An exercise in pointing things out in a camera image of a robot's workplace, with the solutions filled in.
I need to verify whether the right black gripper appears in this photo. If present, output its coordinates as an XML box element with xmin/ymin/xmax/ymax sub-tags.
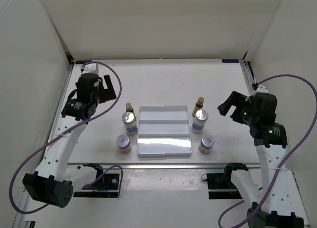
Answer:
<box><xmin>217</xmin><ymin>91</ymin><xmax>258</xmax><ymax>126</ymax></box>

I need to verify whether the silver-lid shaker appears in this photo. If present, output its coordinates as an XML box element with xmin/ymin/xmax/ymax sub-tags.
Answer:
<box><xmin>191</xmin><ymin>109</ymin><xmax>209</xmax><ymax>133</ymax></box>
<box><xmin>122</xmin><ymin>112</ymin><xmax>137</xmax><ymax>136</ymax></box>

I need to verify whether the white-lid sauce jar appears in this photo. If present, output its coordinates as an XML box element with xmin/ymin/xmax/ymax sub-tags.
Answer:
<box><xmin>116</xmin><ymin>135</ymin><xmax>132</xmax><ymax>154</ymax></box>
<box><xmin>198</xmin><ymin>135</ymin><xmax>215</xmax><ymax>154</ymax></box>

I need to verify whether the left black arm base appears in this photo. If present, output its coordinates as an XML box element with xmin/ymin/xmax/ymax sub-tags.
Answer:
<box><xmin>73</xmin><ymin>163</ymin><xmax>123</xmax><ymax>198</ymax></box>

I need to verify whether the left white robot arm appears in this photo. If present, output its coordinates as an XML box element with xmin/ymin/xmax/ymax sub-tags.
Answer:
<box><xmin>22</xmin><ymin>73</ymin><xmax>116</xmax><ymax>208</ymax></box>

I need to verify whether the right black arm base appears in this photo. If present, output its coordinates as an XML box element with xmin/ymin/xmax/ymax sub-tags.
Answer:
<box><xmin>201</xmin><ymin>163</ymin><xmax>249</xmax><ymax>200</ymax></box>

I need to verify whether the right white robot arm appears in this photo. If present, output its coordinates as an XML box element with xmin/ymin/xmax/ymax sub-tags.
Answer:
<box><xmin>217</xmin><ymin>91</ymin><xmax>304</xmax><ymax>228</ymax></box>

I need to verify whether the right yellow small bottle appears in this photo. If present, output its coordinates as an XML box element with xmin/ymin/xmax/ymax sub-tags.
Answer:
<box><xmin>192</xmin><ymin>97</ymin><xmax>204</xmax><ymax>117</ymax></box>

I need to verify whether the yellow small bottle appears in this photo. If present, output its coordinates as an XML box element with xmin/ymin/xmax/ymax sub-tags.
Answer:
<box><xmin>125</xmin><ymin>103</ymin><xmax>134</xmax><ymax>113</ymax></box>
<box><xmin>192</xmin><ymin>97</ymin><xmax>204</xmax><ymax>117</ymax></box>

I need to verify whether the left yellow small bottle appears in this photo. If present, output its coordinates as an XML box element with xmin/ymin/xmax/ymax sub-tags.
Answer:
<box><xmin>125</xmin><ymin>103</ymin><xmax>134</xmax><ymax>113</ymax></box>

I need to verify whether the white tiered plastic tray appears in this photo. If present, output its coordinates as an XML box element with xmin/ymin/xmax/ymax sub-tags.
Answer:
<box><xmin>137</xmin><ymin>106</ymin><xmax>192</xmax><ymax>158</ymax></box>

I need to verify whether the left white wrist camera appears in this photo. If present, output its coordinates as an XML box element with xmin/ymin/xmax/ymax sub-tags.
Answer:
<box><xmin>80</xmin><ymin>63</ymin><xmax>99</xmax><ymax>78</ymax></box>

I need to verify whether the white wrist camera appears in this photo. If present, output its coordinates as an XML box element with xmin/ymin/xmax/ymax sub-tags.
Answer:
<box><xmin>245</xmin><ymin>83</ymin><xmax>268</xmax><ymax>102</ymax></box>
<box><xmin>80</xmin><ymin>63</ymin><xmax>99</xmax><ymax>78</ymax></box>

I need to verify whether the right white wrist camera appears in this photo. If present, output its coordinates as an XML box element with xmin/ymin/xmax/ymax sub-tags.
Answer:
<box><xmin>245</xmin><ymin>83</ymin><xmax>268</xmax><ymax>102</ymax></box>

